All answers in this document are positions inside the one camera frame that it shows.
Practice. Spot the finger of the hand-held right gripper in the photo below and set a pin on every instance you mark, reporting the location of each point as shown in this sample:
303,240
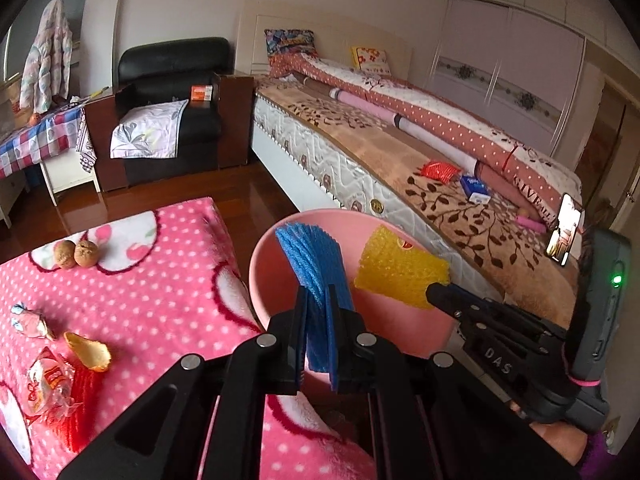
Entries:
465,300

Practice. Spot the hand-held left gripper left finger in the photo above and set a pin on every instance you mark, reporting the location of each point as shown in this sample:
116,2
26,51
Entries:
292,355

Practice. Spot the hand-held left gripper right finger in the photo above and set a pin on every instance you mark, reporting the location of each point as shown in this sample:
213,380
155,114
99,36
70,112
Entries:
335,360

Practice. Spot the pink plastic basin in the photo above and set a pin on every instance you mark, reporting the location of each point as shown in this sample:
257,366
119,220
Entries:
390,325

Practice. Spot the yellow foam net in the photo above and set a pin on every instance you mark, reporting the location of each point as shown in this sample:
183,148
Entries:
395,270

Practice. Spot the blue foam net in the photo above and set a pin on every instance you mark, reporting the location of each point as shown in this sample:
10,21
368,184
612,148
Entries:
312,260

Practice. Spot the person's right forearm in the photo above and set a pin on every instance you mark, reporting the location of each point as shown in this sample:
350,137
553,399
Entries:
600,460

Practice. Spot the person's right hand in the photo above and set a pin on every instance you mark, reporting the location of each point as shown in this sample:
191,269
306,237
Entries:
565,445

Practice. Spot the small pink object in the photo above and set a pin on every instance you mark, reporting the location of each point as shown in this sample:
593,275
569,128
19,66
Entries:
531,223

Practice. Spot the blue tissue pack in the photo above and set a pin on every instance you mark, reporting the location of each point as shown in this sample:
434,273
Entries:
475,190

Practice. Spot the smartphone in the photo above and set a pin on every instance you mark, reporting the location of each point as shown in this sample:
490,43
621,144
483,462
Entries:
565,230

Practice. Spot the red snack packet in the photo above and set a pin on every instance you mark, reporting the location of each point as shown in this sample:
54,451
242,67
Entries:
440,171

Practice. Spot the pink polka dot blanket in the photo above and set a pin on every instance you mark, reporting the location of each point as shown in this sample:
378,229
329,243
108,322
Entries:
165,310

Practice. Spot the brown leaf patterned sheet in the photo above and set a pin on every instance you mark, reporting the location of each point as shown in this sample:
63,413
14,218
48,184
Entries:
380,147

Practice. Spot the red dotted quilt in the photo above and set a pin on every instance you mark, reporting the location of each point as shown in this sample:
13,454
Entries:
450,115

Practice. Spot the wooden door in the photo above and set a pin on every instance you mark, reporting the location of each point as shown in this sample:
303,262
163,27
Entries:
607,160

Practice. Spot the orange peel piece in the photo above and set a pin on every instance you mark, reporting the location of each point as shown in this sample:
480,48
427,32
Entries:
90,350

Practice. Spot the white bed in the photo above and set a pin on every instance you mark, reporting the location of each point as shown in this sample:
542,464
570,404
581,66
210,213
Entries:
300,145

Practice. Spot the red foam net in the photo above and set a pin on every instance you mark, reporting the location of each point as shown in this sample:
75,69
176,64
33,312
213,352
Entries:
82,410

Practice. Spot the pink rolled mat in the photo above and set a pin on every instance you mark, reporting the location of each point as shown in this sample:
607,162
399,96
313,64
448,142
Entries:
360,101

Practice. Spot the brown walnut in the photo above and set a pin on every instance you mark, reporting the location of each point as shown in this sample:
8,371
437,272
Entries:
63,255
86,253

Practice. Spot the white wardrobe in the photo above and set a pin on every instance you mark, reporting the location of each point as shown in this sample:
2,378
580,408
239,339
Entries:
505,60

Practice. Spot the clear bread wrapper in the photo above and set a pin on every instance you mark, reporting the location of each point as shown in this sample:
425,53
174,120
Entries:
47,377

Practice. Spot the yellow floral pillow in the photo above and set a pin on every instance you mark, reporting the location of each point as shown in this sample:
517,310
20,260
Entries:
372,61

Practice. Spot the pink candy wrapper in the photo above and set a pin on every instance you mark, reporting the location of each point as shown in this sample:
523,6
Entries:
30,322

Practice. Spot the white floral pillowcase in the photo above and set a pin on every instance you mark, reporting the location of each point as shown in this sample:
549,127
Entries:
150,130

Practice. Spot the small orange box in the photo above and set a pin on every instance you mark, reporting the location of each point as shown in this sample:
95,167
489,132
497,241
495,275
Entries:
201,94

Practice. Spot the white table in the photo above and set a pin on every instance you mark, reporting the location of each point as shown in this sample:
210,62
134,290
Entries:
65,175

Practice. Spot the patterned hanging cloth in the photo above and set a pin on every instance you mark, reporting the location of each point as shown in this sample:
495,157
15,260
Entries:
86,145

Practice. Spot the colourful printed pillow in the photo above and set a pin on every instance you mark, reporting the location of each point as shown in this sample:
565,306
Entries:
290,42

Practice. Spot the black leather armchair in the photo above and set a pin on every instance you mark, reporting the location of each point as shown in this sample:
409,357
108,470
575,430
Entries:
165,65

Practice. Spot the checkered tablecloth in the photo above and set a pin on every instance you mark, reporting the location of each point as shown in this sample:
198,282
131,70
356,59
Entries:
40,140

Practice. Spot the brown paper bag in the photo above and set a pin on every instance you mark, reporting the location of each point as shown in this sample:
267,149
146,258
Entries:
10,110

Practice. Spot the pastel padded jacket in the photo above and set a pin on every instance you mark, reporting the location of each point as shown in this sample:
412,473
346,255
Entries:
45,60

